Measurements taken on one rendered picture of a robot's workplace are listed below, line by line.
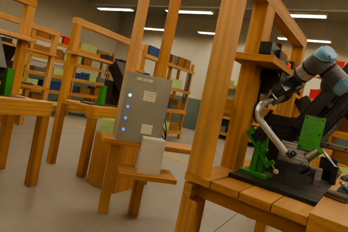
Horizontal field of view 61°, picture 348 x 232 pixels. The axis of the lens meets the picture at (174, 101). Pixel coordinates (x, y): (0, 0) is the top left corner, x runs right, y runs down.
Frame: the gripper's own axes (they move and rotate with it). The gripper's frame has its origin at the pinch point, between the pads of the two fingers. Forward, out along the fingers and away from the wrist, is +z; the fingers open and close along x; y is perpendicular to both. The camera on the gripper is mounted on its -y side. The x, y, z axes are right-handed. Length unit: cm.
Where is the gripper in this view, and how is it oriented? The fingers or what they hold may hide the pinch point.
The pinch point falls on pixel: (271, 100)
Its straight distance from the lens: 146.8
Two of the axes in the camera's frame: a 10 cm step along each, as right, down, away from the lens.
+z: -3.4, 5.0, 8.0
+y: 8.0, -2.8, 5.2
